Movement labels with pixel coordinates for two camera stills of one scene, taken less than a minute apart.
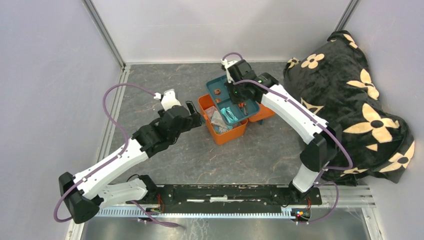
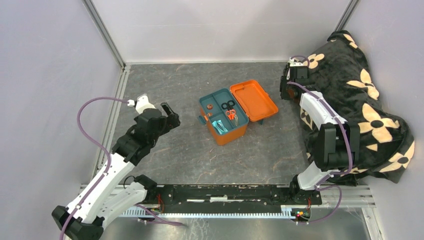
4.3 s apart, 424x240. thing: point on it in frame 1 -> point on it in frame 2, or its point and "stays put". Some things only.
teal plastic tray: x=222 y=98 -> x=223 y=111
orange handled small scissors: x=241 y=106 -> x=232 y=115
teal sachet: x=229 y=115 -> x=220 y=126
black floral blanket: x=334 y=81 stays put
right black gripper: x=236 y=100 -> x=283 y=83
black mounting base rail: x=225 y=197 stays put
